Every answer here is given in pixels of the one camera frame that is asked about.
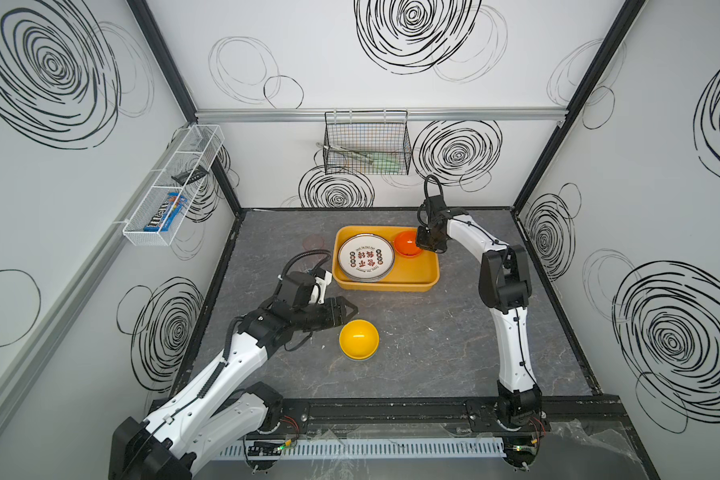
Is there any white slotted cable duct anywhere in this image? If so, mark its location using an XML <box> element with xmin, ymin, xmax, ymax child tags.
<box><xmin>215</xmin><ymin>437</ymin><xmax>506</xmax><ymax>461</ymax></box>

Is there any blue candy packet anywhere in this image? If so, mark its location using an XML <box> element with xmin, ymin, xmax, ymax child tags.
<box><xmin>143</xmin><ymin>192</ymin><xmax>186</xmax><ymax>233</ymax></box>

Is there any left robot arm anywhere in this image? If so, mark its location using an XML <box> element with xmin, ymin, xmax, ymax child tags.
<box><xmin>108</xmin><ymin>268</ymin><xmax>358</xmax><ymax>479</ymax></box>

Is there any green utensil in basket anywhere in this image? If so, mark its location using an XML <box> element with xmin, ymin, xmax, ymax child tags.
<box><xmin>334</xmin><ymin>149</ymin><xmax>400</xmax><ymax>171</ymax></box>

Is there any yellow plastic bin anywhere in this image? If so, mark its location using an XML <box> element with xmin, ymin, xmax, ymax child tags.
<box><xmin>332</xmin><ymin>225</ymin><xmax>440</xmax><ymax>292</ymax></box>

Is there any pink transparent cup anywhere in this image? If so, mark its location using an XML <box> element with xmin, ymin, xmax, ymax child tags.
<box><xmin>302</xmin><ymin>234</ymin><xmax>325</xmax><ymax>251</ymax></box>

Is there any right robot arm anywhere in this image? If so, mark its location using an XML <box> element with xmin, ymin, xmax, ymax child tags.
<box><xmin>416</xmin><ymin>194</ymin><xmax>542</xmax><ymax>431</ymax></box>

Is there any yellow bowl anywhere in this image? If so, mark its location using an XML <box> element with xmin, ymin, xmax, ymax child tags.
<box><xmin>339</xmin><ymin>319</ymin><xmax>380</xmax><ymax>361</ymax></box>

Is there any black remote in shelf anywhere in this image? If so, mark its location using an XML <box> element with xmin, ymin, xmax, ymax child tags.
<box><xmin>171</xmin><ymin>165</ymin><xmax>208</xmax><ymax>186</ymax></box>

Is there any black wire basket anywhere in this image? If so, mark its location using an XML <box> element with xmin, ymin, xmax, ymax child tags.
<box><xmin>320</xmin><ymin>109</ymin><xmax>413</xmax><ymax>176</ymax></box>

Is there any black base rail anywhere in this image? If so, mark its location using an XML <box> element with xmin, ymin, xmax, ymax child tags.
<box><xmin>274</xmin><ymin>395</ymin><xmax>627</xmax><ymax>435</ymax></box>

